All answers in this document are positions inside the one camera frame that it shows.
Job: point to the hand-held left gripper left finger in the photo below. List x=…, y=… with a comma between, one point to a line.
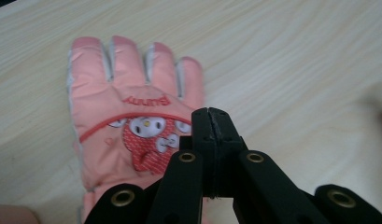
x=204, y=140

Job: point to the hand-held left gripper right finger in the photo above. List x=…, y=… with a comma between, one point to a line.
x=226, y=140

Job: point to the pink padded glove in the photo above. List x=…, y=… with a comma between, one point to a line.
x=117, y=102

